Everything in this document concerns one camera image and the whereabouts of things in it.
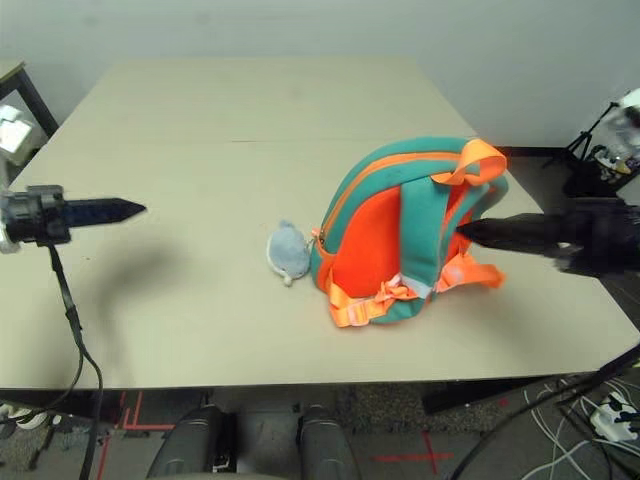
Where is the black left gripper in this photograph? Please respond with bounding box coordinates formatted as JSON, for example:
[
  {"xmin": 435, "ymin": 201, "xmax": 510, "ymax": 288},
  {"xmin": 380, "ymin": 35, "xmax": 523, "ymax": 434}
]
[{"xmin": 0, "ymin": 184, "xmax": 148, "ymax": 245}]

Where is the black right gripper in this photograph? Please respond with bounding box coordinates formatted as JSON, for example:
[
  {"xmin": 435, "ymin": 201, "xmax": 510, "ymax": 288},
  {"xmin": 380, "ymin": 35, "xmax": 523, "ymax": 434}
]
[{"xmin": 457, "ymin": 197, "xmax": 640, "ymax": 276}]

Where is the teal and orange backpack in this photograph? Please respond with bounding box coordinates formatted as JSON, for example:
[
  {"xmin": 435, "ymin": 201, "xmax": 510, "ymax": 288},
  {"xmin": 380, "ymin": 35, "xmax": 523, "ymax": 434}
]
[{"xmin": 309, "ymin": 135, "xmax": 510, "ymax": 329}]

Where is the black storage bin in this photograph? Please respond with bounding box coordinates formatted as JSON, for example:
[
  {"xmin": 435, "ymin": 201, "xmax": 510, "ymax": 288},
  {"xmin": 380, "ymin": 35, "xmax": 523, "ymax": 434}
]
[{"xmin": 564, "ymin": 144, "xmax": 640, "ymax": 197}]

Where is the black tripod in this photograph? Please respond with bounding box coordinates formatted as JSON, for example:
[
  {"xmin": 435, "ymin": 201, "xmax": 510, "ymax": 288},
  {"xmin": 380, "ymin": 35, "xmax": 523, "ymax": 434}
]
[{"xmin": 543, "ymin": 99, "xmax": 624, "ymax": 169}]

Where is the white power strip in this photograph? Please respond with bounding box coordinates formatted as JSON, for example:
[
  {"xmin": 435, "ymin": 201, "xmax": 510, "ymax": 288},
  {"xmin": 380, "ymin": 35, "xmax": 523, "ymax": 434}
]
[{"xmin": 592, "ymin": 392, "xmax": 640, "ymax": 441}]

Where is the white shoe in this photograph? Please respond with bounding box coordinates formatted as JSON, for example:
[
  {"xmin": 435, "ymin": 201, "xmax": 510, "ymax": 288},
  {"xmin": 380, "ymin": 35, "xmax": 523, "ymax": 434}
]
[{"xmin": 0, "ymin": 402, "xmax": 49, "ymax": 431}]

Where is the grey robot left leg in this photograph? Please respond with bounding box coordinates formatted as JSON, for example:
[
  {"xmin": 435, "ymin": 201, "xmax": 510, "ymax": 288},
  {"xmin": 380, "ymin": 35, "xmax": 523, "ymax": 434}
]
[{"xmin": 147, "ymin": 404, "xmax": 226, "ymax": 480}]

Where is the grey robot leg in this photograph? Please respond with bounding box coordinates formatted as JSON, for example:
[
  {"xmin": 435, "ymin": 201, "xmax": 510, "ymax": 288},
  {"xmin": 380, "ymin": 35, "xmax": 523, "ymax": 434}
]
[
  {"xmin": 299, "ymin": 404, "xmax": 361, "ymax": 480},
  {"xmin": 147, "ymin": 404, "xmax": 226, "ymax": 480}
]

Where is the grey robot right leg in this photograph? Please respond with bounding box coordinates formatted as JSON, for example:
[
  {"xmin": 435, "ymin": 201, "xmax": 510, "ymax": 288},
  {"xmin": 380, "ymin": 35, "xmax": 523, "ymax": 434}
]
[{"xmin": 299, "ymin": 404, "xmax": 361, "ymax": 480}]

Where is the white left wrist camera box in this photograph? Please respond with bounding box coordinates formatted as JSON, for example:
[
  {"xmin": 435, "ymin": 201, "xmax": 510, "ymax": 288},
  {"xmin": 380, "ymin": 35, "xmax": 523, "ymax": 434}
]
[{"xmin": 0, "ymin": 103, "xmax": 35, "ymax": 255}]

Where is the small table black frame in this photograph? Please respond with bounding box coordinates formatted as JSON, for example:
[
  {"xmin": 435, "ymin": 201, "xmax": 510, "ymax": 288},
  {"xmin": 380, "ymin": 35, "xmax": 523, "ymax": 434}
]
[{"xmin": 0, "ymin": 59, "xmax": 59, "ymax": 146}]

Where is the grey plush whale keychain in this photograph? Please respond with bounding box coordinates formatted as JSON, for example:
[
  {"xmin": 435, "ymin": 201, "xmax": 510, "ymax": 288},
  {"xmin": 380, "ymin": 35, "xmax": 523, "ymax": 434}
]
[{"xmin": 264, "ymin": 218, "xmax": 321, "ymax": 289}]

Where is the white floor cable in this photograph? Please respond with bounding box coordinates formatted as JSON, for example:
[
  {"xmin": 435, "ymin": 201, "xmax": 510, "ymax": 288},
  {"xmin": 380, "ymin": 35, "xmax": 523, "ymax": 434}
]
[{"xmin": 524, "ymin": 374, "xmax": 640, "ymax": 480}]

